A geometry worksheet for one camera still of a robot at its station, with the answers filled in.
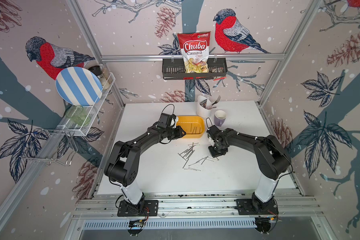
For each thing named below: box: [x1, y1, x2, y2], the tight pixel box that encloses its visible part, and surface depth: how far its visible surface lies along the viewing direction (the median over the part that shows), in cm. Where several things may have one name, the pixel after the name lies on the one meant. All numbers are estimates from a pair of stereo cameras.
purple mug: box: [214, 110, 227, 127], surface depth 103 cm
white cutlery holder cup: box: [196, 95, 212, 119], surface depth 109 cm
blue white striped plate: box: [55, 66, 103, 107], surface depth 74 cm
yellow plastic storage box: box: [176, 116, 205, 139], surface depth 108 cm
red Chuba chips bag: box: [177, 31, 211, 73], surface depth 83 cm
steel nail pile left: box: [177, 142, 200, 169], surface depth 95 cm
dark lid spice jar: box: [88, 65, 111, 91], surface depth 85 cm
